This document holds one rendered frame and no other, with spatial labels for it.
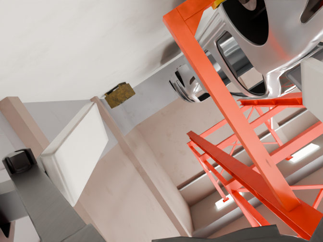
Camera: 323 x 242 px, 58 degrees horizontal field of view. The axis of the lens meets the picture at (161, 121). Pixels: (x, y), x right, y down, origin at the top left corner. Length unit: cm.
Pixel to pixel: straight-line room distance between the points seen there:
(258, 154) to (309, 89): 308
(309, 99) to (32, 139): 440
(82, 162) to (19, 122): 441
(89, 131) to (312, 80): 13
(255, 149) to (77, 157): 311
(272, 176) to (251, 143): 42
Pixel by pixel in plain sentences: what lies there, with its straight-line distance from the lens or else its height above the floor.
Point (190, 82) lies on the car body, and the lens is 824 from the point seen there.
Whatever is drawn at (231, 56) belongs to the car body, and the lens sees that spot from 695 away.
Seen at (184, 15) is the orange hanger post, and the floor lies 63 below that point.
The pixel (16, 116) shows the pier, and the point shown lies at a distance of 459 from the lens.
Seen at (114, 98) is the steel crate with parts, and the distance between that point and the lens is 1004.
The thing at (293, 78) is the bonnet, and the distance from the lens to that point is 307.
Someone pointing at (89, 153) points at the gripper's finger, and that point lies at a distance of 17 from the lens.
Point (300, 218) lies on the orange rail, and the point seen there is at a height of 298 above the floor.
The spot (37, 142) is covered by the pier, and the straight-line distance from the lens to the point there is 450.
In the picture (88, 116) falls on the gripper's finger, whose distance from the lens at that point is 18.
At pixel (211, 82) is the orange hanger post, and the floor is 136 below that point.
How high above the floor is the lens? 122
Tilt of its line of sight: 4 degrees up
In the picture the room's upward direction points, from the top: 147 degrees clockwise
